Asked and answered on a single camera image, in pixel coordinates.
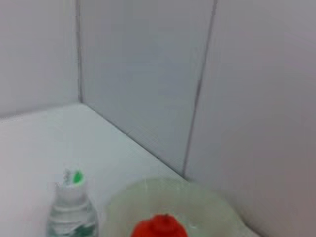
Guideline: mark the red-orange fruit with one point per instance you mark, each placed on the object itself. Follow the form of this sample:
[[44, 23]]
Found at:
[[158, 227]]

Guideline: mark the green glass fruit plate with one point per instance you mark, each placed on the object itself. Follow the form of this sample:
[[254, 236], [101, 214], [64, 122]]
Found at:
[[209, 209]]

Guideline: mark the clear water bottle green label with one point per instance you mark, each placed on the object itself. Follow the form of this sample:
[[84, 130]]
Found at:
[[71, 217]]

